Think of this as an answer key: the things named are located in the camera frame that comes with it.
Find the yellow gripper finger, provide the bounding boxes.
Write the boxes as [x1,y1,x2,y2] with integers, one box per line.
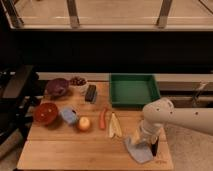
[132,129,140,145]

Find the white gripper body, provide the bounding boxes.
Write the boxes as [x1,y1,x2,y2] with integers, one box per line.
[139,120,162,144]

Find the blue-grey towel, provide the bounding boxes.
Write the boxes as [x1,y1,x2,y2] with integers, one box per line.
[124,137,154,164]

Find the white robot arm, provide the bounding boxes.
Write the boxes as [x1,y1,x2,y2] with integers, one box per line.
[131,98,213,145]

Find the orange carrot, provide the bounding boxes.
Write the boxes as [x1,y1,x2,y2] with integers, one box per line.
[99,108,108,130]

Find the green plastic tray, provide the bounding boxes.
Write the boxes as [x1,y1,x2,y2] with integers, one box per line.
[109,74,161,108]

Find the yellow-red apple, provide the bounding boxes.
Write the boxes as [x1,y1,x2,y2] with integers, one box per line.
[78,117,91,131]

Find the dark rectangular sharpening block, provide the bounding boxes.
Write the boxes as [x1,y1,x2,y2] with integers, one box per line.
[85,85,96,102]

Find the wooden cutting board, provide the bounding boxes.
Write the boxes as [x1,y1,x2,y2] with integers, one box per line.
[17,82,173,171]

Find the white bowl of nuts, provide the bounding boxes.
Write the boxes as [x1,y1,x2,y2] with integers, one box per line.
[70,76,87,92]

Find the purple bowl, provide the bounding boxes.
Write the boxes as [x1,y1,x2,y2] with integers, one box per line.
[46,78,69,97]

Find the red bowl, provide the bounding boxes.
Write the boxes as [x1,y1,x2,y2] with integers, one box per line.
[33,103,59,126]

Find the black handled knife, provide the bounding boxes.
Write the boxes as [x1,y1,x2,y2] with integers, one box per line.
[151,141,158,156]

